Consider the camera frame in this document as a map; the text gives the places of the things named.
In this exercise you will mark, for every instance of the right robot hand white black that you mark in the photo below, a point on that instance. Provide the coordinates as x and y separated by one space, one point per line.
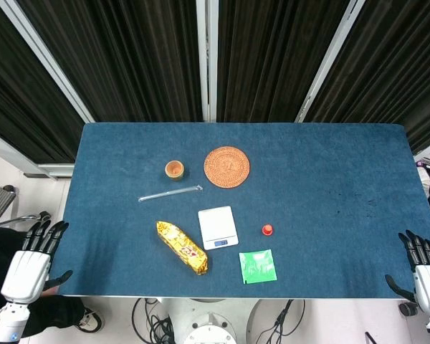
424 276

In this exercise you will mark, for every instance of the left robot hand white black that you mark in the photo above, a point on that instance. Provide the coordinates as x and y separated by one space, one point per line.
27 268

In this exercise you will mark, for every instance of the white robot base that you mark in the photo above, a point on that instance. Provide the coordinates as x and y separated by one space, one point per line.
209 328

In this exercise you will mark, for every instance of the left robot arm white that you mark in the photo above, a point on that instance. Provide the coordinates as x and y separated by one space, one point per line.
5 322

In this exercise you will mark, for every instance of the yellow snack packet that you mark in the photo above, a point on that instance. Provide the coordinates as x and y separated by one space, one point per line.
182 247

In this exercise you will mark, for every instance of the clear plastic drinking straw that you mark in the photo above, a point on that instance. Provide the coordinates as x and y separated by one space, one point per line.
170 192

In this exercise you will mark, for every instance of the white digital scale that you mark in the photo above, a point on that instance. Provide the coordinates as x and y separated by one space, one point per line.
217 226

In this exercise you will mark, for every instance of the grey office chair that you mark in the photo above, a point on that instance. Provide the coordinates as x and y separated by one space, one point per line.
1 206

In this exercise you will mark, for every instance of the black sneaker shoe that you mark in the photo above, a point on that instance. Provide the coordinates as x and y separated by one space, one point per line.
89 319

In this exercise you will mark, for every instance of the red bottle cap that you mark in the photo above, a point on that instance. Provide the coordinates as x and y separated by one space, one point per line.
267 230

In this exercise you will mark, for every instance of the green sachet packet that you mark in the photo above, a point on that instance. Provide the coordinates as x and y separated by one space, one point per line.
258 267

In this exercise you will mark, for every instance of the small wooden cup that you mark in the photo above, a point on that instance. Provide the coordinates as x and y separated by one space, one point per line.
174 169

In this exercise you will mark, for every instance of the blue table cloth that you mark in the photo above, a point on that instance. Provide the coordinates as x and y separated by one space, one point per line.
236 215

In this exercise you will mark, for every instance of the round woven rattan coaster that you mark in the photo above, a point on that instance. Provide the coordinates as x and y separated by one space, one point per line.
226 166

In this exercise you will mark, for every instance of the black curtain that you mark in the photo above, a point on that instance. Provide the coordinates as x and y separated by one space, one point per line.
268 61

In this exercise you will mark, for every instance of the white window frame post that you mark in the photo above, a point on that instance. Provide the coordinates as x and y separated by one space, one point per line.
207 61

